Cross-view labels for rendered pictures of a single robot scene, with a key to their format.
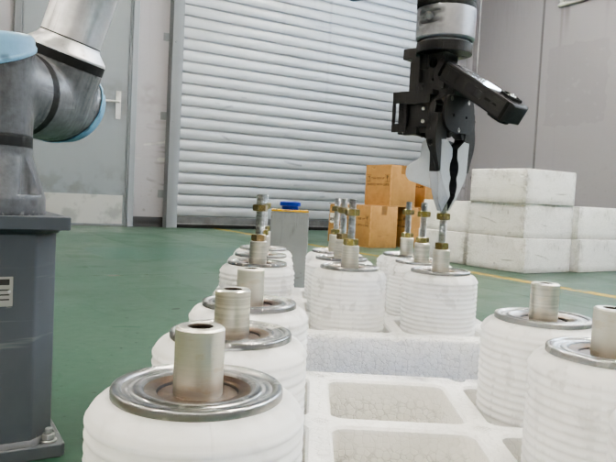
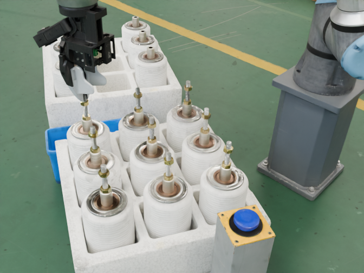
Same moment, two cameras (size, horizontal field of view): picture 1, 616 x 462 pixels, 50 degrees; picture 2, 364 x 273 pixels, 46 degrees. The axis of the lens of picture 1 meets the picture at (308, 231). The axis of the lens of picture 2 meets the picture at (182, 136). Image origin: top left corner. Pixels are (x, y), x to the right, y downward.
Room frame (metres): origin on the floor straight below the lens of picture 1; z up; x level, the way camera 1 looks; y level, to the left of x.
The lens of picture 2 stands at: (1.66, -0.20, 0.83)
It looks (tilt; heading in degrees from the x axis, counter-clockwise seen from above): 37 degrees down; 163
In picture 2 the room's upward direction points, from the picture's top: 2 degrees clockwise
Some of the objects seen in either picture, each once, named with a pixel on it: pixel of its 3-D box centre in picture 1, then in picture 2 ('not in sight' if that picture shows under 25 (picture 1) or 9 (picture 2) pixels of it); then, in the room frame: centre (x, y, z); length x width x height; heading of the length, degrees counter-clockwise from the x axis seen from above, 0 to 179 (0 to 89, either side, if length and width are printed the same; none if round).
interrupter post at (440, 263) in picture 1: (440, 262); (87, 124); (0.84, -0.17, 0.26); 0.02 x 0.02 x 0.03
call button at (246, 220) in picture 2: (290, 206); (246, 221); (1.24, 0.04, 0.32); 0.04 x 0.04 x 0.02
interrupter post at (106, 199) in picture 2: (406, 247); (106, 196); (1.08, -0.16, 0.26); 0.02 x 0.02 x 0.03
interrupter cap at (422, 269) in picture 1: (440, 271); (88, 129); (0.84, -0.17, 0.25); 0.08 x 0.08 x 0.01
